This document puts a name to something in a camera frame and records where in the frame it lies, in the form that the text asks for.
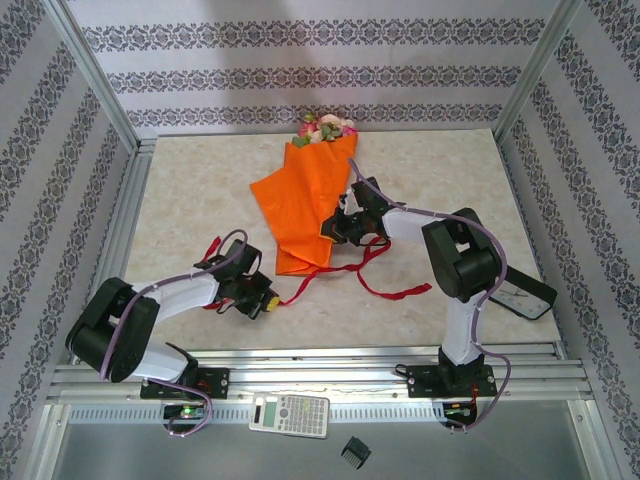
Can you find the orange wrapping paper sheet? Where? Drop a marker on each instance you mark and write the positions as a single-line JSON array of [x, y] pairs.
[[305, 200]]

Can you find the red satin ribbon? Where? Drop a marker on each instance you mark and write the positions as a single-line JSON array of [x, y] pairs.
[[370, 289]]

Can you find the fake flower bouquet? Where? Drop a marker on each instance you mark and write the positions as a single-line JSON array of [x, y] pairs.
[[327, 125]]

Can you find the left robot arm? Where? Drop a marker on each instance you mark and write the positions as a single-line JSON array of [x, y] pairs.
[[150, 310]]

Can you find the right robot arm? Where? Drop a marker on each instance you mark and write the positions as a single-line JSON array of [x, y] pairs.
[[455, 255]]

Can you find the white scientific calculator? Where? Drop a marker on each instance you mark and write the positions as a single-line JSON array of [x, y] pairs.
[[290, 415]]

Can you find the slotted metal strip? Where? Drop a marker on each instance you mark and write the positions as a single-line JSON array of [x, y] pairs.
[[240, 413]]

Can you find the small circuit board green light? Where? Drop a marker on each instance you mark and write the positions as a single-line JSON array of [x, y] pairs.
[[186, 412]]

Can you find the black plastic comb attachment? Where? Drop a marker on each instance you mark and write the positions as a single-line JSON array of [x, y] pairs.
[[359, 452]]

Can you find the black framed white clock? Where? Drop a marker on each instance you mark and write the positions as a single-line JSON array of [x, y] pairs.
[[525, 295]]

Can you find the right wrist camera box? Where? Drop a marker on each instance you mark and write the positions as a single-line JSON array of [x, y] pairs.
[[372, 195]]

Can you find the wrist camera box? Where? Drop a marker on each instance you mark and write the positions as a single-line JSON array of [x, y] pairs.
[[372, 195], [237, 257]]

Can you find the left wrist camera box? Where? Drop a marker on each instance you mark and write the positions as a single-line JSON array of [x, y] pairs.
[[237, 257]]

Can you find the long grooved aluminium rail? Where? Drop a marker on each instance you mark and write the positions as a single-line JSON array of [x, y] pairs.
[[325, 367]]

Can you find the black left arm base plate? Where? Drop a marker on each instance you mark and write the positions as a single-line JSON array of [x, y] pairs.
[[215, 382]]

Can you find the aluminium side rail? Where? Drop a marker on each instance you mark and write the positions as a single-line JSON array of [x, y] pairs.
[[540, 240], [127, 240]]

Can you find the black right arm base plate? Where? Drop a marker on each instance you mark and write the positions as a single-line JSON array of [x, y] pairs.
[[425, 380]]

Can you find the aluminium frame post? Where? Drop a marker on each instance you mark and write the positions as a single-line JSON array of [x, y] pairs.
[[535, 75], [95, 75]]

